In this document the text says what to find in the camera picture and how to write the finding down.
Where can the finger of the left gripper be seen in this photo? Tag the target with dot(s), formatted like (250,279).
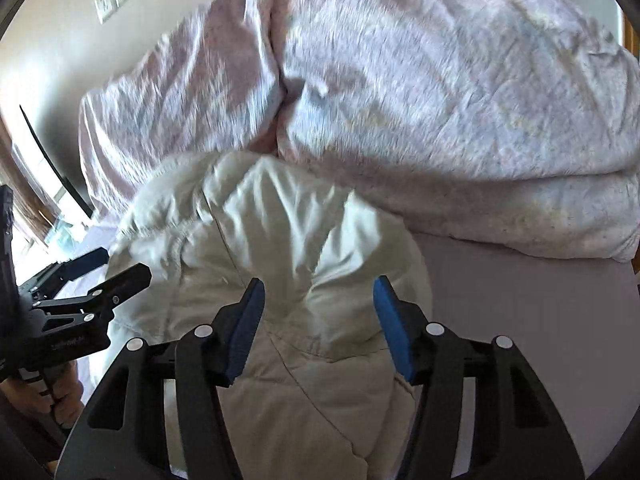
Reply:
(48,282)
(99,303)

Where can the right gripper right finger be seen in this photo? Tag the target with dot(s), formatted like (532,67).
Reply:
(518,433)

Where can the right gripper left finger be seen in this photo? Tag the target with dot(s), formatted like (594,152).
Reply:
(122,432)

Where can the cream puffer jacket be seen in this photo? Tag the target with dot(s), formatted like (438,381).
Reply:
(319,396)

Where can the person's left hand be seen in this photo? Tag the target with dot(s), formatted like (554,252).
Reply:
(31,395)

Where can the lilac bed sheet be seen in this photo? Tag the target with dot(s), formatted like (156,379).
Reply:
(577,323)

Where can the floral pink duvet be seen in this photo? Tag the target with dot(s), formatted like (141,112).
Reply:
(509,122)

